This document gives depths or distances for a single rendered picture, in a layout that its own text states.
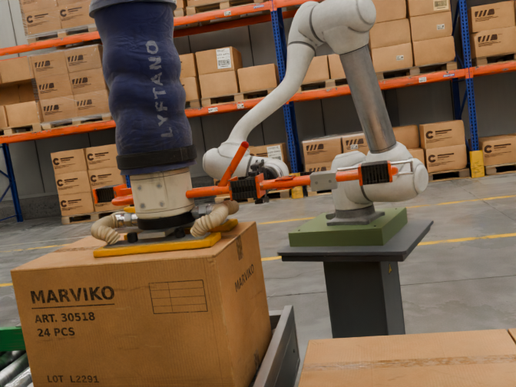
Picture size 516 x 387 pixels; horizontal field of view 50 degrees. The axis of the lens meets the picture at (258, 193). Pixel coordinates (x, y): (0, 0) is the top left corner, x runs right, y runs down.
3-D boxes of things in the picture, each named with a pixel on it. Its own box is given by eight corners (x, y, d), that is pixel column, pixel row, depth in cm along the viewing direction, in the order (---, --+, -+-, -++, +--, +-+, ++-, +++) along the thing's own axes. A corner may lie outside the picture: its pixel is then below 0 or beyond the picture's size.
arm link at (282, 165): (282, 196, 179) (243, 188, 181) (289, 190, 194) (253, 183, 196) (288, 163, 177) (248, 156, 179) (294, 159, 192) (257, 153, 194)
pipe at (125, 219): (94, 243, 152) (90, 223, 151) (133, 224, 176) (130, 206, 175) (211, 232, 144) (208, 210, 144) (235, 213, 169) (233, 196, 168)
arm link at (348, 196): (349, 202, 232) (342, 150, 229) (387, 201, 219) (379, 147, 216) (325, 210, 221) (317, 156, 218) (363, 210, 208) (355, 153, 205)
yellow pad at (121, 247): (93, 258, 151) (90, 239, 150) (110, 249, 160) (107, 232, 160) (211, 247, 143) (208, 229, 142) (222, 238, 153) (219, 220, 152)
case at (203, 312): (37, 406, 156) (9, 269, 151) (108, 346, 194) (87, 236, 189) (238, 407, 140) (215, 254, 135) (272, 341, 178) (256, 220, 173)
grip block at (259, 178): (229, 201, 150) (226, 180, 149) (238, 196, 160) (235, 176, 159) (259, 198, 148) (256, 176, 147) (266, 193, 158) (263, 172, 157)
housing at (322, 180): (311, 192, 147) (309, 175, 146) (313, 188, 153) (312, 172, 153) (337, 189, 145) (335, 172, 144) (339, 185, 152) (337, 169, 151)
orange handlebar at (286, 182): (76, 213, 162) (74, 201, 162) (121, 196, 191) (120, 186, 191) (399, 178, 142) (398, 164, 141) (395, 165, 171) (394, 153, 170)
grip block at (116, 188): (94, 203, 188) (92, 189, 187) (107, 200, 196) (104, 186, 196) (117, 201, 186) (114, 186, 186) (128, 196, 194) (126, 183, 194)
